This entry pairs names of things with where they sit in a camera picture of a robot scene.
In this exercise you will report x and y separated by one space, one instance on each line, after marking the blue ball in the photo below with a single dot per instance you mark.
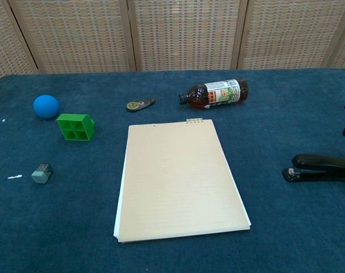
46 106

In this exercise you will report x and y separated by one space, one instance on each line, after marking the green grid box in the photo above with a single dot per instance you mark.
75 126

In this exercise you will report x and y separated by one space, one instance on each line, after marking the woven folding screen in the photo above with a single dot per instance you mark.
172 34

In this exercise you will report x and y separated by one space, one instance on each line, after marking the dark correction tape dispenser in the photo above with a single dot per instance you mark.
138 105

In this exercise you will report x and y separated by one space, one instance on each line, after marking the grey green pencil sharpener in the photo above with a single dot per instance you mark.
41 173

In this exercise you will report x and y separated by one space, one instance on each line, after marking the yellow spiral notepad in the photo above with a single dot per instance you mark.
178 182

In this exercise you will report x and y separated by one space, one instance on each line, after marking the black stapler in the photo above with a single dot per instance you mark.
320 165

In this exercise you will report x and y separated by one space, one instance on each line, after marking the brown tea bottle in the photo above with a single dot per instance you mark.
218 94

